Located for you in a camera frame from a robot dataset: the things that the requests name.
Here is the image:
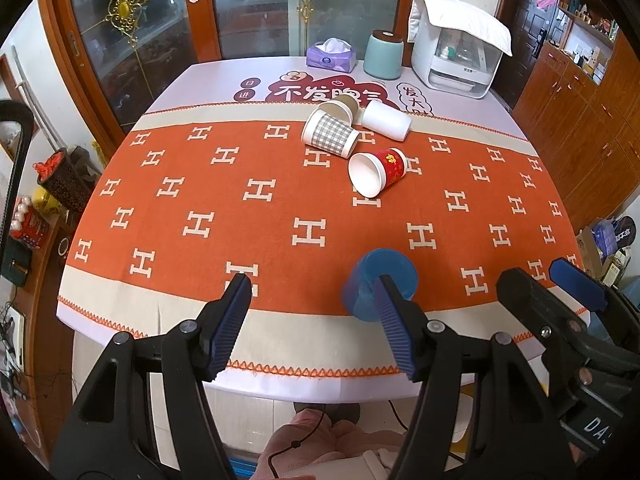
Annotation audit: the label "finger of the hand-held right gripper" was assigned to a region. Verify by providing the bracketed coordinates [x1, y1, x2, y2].
[548, 257, 640, 323]
[495, 267, 603, 363]

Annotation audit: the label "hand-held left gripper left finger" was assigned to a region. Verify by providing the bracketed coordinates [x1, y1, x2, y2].
[50, 274, 253, 480]

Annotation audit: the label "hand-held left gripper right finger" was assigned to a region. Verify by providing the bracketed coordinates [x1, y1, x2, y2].
[372, 274, 577, 480]

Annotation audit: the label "blue plastic cup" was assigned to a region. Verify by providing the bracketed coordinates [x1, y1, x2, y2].
[341, 248, 420, 322]

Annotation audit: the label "red paper cup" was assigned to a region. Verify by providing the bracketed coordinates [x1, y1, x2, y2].
[348, 148, 406, 199]

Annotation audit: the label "grey checkered paper cup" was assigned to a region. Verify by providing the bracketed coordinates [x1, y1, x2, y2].
[301, 108, 359, 160]

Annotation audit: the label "plain white paper cup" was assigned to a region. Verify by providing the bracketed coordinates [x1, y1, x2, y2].
[362, 100, 412, 142]

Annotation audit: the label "brown paper cup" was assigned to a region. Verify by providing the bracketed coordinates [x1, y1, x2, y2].
[320, 98, 361, 126]

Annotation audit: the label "cardboard box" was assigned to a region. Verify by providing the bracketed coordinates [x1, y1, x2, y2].
[574, 215, 638, 286]

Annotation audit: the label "orange patterned blanket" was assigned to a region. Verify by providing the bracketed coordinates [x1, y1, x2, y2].
[56, 105, 601, 378]

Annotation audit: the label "person's pink trousers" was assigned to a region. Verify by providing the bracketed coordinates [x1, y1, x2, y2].
[252, 407, 416, 480]

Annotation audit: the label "brown dotted basket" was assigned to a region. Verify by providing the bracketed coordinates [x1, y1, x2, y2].
[34, 147, 94, 214]

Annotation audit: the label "red packet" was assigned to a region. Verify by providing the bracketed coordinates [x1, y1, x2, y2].
[10, 205, 52, 252]

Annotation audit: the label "white countertop appliance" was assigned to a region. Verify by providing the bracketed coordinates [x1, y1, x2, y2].
[411, 25, 502, 100]

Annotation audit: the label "orange patterned tablecloth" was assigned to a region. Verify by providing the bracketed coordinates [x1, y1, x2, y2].
[70, 56, 518, 402]

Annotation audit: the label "dark wooden door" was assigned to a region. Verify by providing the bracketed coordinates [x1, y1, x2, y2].
[515, 0, 563, 58]

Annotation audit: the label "teal canister with brown lid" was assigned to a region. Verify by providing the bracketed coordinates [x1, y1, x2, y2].
[363, 29, 404, 81]

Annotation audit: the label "purple tissue box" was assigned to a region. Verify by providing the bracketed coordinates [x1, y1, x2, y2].
[306, 38, 358, 73]

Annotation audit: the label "white cloth cover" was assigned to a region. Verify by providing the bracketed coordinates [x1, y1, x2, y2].
[407, 0, 513, 57]

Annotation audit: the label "glass cabinet doors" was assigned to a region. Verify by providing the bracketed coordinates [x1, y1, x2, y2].
[40, 0, 466, 136]

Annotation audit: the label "black cable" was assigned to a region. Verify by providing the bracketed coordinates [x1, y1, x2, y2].
[267, 400, 328, 480]

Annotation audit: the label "wooden wall cabinet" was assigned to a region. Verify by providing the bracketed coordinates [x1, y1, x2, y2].
[512, 0, 640, 233]

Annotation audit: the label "black frame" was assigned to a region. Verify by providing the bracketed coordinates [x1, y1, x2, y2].
[0, 100, 40, 286]

